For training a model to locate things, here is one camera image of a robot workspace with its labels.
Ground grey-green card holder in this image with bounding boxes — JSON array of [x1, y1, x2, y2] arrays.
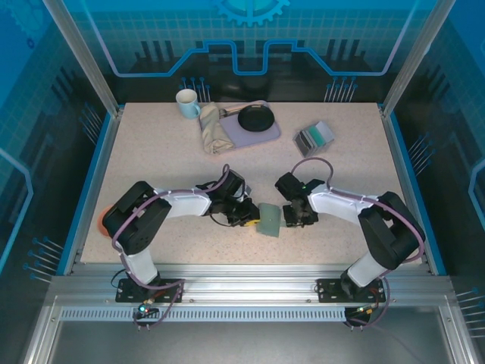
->
[[255, 202, 283, 238]]

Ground teal credit card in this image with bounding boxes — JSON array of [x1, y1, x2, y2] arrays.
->
[[306, 124, 329, 147]]

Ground aluminium front beam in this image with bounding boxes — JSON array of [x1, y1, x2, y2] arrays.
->
[[48, 263, 454, 304]]

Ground lavender tray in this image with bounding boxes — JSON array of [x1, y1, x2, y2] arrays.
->
[[199, 99, 283, 149]]

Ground beige cloth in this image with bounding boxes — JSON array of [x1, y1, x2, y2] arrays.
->
[[199, 102, 236, 155]]

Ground black bowl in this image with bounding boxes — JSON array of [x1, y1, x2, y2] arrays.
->
[[237, 105, 274, 133]]

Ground light blue mug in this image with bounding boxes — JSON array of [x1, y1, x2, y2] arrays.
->
[[175, 89, 202, 121]]

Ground orange round object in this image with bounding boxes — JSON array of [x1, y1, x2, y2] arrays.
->
[[97, 204, 113, 236]]

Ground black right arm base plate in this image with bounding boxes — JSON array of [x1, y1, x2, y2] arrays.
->
[[316, 278, 383, 303]]

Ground slotted aluminium cable duct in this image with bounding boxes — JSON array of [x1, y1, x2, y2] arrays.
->
[[59, 307, 349, 323]]

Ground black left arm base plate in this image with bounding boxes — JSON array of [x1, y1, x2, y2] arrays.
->
[[115, 278, 186, 303]]

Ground aluminium side rail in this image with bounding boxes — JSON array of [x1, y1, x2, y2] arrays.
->
[[378, 105, 448, 276], [62, 108, 126, 276]]

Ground aluminium frame post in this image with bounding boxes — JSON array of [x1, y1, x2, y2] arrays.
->
[[42, 0, 126, 117], [380, 0, 458, 117]]

